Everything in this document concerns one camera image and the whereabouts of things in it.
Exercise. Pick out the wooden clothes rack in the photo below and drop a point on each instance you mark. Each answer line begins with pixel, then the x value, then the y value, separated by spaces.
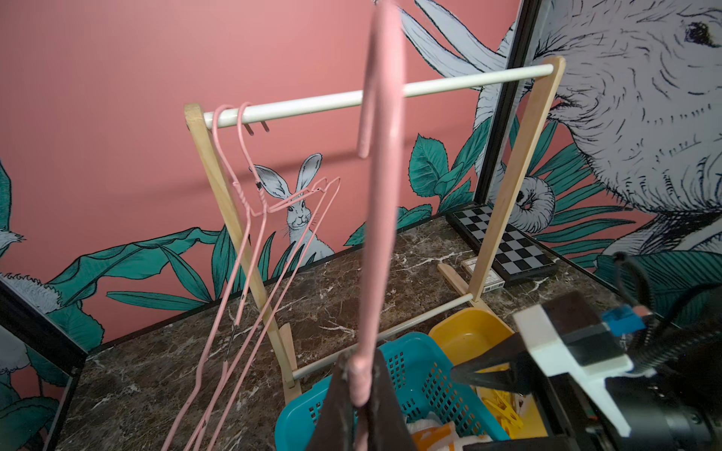
pixel 546 77

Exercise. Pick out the pink wire hanger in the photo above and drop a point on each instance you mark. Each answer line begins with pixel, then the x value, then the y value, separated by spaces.
pixel 274 195

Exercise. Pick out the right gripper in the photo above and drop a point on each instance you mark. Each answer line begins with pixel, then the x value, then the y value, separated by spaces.
pixel 569 419

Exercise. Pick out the cream orange towel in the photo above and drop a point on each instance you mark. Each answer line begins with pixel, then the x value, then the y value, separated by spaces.
pixel 430 435

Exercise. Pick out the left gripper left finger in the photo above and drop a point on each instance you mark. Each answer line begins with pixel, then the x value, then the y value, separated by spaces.
pixel 335 429

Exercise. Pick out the checkerboard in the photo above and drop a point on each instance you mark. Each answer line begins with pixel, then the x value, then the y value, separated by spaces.
pixel 518 259

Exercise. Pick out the yellow clothespin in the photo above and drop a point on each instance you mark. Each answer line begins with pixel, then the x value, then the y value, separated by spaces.
pixel 501 405

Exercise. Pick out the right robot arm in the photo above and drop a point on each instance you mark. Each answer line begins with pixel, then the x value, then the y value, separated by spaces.
pixel 625 381

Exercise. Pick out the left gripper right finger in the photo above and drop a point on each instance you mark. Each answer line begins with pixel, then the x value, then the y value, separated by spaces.
pixel 387 429

